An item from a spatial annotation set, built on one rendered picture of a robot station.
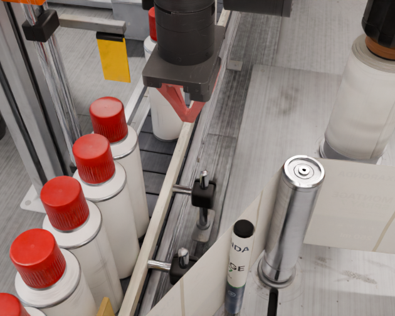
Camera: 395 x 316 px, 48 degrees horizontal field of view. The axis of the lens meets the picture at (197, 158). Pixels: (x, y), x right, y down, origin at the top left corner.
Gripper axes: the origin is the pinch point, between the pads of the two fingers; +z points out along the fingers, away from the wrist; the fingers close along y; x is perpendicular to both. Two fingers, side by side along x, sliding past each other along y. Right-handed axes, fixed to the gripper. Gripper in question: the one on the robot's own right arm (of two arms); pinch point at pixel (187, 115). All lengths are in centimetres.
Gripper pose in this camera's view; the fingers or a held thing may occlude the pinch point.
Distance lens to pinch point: 51.5
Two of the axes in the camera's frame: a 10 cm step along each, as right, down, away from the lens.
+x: -9.8, -1.6, 1.5
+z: 0.0, 6.7, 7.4
